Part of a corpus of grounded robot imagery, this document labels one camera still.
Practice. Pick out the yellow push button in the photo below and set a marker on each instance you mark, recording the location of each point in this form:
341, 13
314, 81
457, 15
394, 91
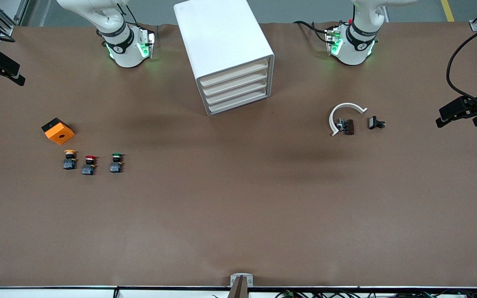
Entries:
70, 163

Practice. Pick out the white plastic drawer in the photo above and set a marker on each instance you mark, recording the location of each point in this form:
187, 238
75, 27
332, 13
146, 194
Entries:
234, 81
236, 100
235, 90
234, 73

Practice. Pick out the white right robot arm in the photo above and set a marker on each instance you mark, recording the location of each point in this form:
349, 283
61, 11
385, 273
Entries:
124, 49

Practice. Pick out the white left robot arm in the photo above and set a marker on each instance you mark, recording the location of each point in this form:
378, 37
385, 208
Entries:
352, 49

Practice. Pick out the red push button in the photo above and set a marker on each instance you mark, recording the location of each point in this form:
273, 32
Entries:
88, 169

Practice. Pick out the green push button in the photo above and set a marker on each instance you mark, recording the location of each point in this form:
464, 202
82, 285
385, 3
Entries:
116, 167

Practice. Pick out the white drawer cabinet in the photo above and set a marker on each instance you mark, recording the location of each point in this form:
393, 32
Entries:
218, 37

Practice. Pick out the orange and black box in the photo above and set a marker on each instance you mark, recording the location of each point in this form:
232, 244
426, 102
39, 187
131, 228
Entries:
60, 133

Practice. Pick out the white curved plastic clip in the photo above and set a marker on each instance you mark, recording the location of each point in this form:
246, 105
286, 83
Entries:
347, 105

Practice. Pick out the small black switch component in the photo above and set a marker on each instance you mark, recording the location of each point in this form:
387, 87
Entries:
373, 122

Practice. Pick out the brown metal switch component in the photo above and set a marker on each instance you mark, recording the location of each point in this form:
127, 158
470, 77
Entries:
349, 126

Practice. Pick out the grey metal bracket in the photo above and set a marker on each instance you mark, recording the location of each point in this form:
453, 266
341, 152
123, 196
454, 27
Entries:
232, 279

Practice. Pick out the dark brown post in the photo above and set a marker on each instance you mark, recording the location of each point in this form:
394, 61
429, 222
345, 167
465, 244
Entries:
238, 289

